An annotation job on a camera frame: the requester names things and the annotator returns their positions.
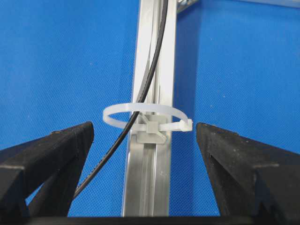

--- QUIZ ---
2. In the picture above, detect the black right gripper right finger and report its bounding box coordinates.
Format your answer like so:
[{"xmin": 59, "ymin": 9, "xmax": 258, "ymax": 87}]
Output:
[{"xmin": 196, "ymin": 122, "xmax": 300, "ymax": 219}]

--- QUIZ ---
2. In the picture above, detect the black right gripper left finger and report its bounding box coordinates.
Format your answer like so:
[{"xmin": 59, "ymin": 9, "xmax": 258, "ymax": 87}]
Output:
[{"xmin": 0, "ymin": 121, "xmax": 94, "ymax": 218}]

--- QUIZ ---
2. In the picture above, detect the black usb cable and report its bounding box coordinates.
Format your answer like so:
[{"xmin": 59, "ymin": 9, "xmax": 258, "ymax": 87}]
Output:
[{"xmin": 72, "ymin": 0, "xmax": 170, "ymax": 200}]

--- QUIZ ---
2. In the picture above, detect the white zip tie loop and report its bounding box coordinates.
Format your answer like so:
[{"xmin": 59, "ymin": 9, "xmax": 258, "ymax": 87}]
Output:
[{"xmin": 103, "ymin": 103, "xmax": 193, "ymax": 134}]

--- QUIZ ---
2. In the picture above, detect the aluminium extrusion frame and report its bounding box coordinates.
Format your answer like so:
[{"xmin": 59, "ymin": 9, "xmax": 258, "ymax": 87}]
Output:
[{"xmin": 122, "ymin": 0, "xmax": 300, "ymax": 216}]

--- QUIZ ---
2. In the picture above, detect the grey zip tie mount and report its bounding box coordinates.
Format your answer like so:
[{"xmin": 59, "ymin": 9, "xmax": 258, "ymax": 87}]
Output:
[{"xmin": 136, "ymin": 113, "xmax": 167, "ymax": 144}]

